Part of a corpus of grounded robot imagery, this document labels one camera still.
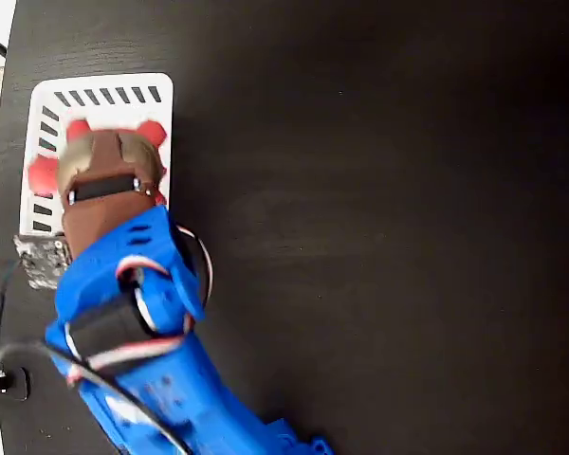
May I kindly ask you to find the red turtle toy gold shell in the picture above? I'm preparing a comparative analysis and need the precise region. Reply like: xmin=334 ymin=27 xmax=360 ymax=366
xmin=28 ymin=118 xmax=168 ymax=208

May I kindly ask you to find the white plastic basket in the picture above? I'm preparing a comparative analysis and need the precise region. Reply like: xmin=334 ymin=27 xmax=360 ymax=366
xmin=18 ymin=71 xmax=175 ymax=237

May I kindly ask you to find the black table clamp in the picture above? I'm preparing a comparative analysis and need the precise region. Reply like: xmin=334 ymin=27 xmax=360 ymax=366
xmin=0 ymin=367 xmax=31 ymax=403

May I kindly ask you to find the bare camera circuit board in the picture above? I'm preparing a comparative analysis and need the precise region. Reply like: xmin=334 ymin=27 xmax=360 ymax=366
xmin=12 ymin=234 xmax=73 ymax=291

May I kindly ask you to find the white red servo wire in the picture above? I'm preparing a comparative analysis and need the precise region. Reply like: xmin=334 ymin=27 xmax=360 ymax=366
xmin=64 ymin=225 xmax=214 ymax=388

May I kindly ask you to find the black camera cable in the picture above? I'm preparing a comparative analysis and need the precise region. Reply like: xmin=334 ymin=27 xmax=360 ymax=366
xmin=0 ymin=255 xmax=193 ymax=455

